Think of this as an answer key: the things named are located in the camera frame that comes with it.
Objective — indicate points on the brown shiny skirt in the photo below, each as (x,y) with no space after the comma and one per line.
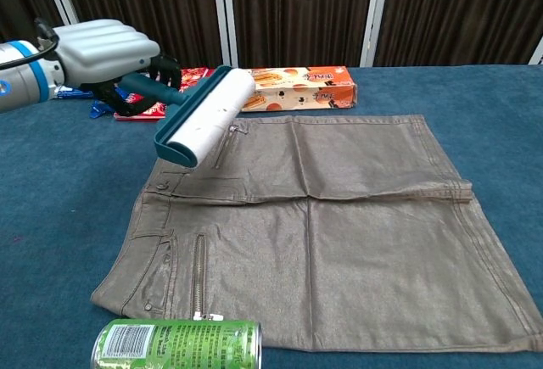
(339,237)

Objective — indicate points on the red spiral calendar notebook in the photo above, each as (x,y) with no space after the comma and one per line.
(195,78)

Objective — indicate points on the teal lint roller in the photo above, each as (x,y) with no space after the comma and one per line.
(212,110)

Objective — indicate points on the orange snack box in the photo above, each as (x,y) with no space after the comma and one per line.
(305,89)

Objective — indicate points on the blue snack packet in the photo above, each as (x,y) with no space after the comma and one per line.
(99,109)

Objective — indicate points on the blue table cover cloth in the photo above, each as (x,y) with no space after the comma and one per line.
(63,195)

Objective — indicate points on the green drink can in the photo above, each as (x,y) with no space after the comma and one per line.
(178,345)

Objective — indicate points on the white blue toothpaste tube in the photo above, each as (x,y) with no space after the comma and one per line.
(72,93)

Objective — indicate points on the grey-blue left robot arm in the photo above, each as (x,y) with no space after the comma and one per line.
(21,76)

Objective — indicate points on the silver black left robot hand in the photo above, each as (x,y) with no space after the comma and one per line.
(102,51)

